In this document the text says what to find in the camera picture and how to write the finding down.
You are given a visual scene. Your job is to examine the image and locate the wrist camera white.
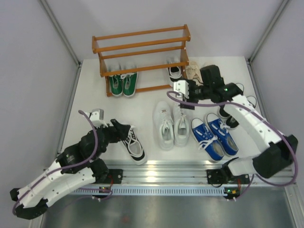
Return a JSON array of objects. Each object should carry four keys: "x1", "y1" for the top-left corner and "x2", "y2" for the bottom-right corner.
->
[
  {"x1": 173, "y1": 80, "x2": 189, "y2": 99},
  {"x1": 89, "y1": 109, "x2": 104, "y2": 127}
]

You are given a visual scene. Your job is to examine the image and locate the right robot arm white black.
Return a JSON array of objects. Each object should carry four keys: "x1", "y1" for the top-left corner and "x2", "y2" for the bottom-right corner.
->
[{"x1": 173, "y1": 65, "x2": 298, "y2": 183}]

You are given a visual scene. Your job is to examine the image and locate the slotted grey cable duct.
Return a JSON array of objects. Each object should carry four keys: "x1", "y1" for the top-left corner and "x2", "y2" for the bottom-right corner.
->
[{"x1": 71, "y1": 185, "x2": 239, "y2": 196}]

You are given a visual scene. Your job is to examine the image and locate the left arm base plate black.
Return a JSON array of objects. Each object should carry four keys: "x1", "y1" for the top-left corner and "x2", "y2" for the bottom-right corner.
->
[{"x1": 95, "y1": 169, "x2": 123, "y2": 184}]

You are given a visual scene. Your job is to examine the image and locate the black canvas sneaker upper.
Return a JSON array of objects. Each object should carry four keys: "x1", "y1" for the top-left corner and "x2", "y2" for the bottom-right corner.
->
[{"x1": 236, "y1": 83, "x2": 245, "y2": 92}]

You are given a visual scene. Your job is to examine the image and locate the blue sneaker left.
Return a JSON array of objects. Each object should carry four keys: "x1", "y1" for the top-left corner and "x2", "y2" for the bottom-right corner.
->
[{"x1": 190, "y1": 118, "x2": 224, "y2": 162}]

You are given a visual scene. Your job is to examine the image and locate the beige sneaker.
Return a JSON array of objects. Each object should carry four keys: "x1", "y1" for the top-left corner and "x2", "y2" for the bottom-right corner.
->
[
  {"x1": 203, "y1": 62, "x2": 211, "y2": 67},
  {"x1": 185, "y1": 61, "x2": 203, "y2": 85}
]

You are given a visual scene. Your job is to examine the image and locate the black canvas sneaker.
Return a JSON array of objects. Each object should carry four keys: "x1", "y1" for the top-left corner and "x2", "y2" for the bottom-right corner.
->
[
  {"x1": 236, "y1": 83, "x2": 245, "y2": 92},
  {"x1": 218, "y1": 95, "x2": 257, "y2": 130}
]

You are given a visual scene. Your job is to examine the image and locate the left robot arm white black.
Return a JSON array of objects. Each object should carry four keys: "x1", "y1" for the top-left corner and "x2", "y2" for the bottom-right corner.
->
[{"x1": 10, "y1": 119, "x2": 132, "y2": 220}]

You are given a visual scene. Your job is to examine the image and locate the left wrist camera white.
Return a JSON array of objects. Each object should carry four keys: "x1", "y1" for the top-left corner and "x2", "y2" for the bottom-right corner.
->
[{"x1": 89, "y1": 109, "x2": 104, "y2": 127}]

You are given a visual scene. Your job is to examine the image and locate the blue sneaker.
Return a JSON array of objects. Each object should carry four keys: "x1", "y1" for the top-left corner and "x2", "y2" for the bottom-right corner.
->
[
  {"x1": 206, "y1": 113, "x2": 238, "y2": 156},
  {"x1": 190, "y1": 118, "x2": 224, "y2": 162}
]

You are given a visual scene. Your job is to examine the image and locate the black white sneaker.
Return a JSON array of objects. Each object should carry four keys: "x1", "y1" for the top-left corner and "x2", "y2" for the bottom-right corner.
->
[
  {"x1": 166, "y1": 57, "x2": 183, "y2": 87},
  {"x1": 122, "y1": 126, "x2": 147, "y2": 165}
]

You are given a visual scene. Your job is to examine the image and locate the green sneaker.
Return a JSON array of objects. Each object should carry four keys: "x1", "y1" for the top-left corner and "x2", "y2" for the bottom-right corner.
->
[
  {"x1": 121, "y1": 72, "x2": 138, "y2": 98},
  {"x1": 109, "y1": 75, "x2": 123, "y2": 97}
]

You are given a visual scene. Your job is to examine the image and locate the wooden two-tier shoe rack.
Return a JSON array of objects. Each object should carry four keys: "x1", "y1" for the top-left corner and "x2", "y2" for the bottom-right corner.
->
[{"x1": 92, "y1": 24, "x2": 191, "y2": 97}]

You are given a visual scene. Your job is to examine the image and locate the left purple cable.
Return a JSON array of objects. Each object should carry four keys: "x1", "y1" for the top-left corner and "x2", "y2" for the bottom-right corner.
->
[{"x1": 12, "y1": 109, "x2": 114, "y2": 218}]

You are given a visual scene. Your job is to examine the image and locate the aluminium mounting rail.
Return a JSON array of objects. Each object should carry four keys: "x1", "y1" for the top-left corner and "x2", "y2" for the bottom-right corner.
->
[{"x1": 39, "y1": 159, "x2": 297, "y2": 186}]

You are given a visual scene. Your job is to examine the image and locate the black canvas sneaker lower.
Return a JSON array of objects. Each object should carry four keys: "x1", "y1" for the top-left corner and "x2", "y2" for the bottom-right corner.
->
[{"x1": 218, "y1": 95, "x2": 257, "y2": 130}]

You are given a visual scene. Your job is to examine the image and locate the blue sneaker right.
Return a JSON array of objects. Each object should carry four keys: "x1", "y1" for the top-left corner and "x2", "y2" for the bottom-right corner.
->
[{"x1": 206, "y1": 113, "x2": 238, "y2": 156}]

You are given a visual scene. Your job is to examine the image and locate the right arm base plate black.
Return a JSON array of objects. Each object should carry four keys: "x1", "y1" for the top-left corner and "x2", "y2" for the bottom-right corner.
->
[{"x1": 206, "y1": 169, "x2": 250, "y2": 187}]

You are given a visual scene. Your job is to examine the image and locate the beige sneaker left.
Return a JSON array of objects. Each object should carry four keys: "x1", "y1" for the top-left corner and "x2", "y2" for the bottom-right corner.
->
[{"x1": 185, "y1": 61, "x2": 203, "y2": 85}]

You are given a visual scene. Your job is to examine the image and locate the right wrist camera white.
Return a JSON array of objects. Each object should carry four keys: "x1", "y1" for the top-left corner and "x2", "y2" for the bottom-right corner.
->
[{"x1": 173, "y1": 80, "x2": 189, "y2": 99}]

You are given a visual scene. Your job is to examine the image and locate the beige sneaker right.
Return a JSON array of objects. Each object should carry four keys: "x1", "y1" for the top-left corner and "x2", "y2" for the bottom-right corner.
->
[{"x1": 203, "y1": 62, "x2": 211, "y2": 67}]

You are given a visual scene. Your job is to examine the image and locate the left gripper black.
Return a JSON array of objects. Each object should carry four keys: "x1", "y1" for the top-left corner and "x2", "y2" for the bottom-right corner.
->
[{"x1": 92, "y1": 119, "x2": 131, "y2": 161}]

